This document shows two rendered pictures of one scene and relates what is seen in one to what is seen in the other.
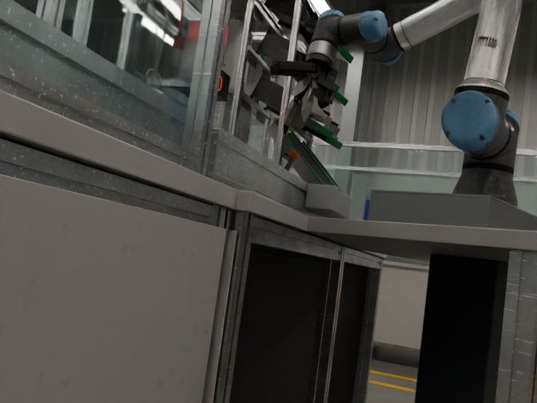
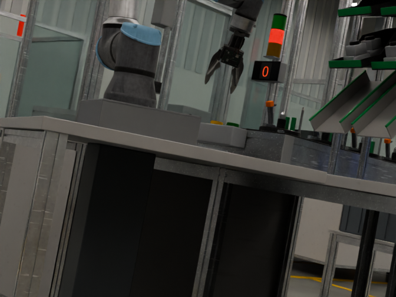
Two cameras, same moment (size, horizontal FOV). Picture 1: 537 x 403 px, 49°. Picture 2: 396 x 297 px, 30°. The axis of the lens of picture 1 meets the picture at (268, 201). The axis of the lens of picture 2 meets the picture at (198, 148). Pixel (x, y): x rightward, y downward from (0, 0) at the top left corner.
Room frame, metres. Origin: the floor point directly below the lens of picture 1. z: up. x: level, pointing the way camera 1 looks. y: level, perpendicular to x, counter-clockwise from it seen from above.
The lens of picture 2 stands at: (2.46, -2.29, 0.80)
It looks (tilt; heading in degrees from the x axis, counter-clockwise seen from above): 2 degrees up; 115
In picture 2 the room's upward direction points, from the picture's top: 10 degrees clockwise
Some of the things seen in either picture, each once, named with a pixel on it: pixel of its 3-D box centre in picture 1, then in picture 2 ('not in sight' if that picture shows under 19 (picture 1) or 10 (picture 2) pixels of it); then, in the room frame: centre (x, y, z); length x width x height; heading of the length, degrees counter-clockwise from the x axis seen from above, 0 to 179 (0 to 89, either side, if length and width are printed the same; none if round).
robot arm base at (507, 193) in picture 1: (485, 187); (132, 88); (1.37, -0.51, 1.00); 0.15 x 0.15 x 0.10
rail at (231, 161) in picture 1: (283, 195); (186, 137); (1.34, -0.03, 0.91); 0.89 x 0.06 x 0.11; 160
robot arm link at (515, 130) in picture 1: (491, 138); (138, 47); (1.37, -0.50, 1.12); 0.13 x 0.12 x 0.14; 144
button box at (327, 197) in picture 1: (329, 201); (214, 134); (1.49, -0.16, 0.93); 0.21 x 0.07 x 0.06; 160
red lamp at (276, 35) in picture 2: not in sight; (276, 36); (1.51, 0.19, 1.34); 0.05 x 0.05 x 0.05
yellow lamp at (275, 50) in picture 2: not in sight; (273, 50); (1.51, 0.19, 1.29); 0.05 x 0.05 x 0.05
